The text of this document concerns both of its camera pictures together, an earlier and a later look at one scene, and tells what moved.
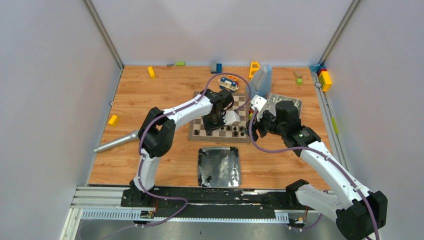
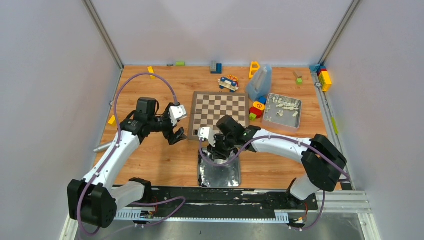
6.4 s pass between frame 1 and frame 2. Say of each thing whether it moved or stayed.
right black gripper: moved
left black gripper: moved
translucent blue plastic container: stayed
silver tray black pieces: stayed
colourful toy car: stayed
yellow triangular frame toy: stayed
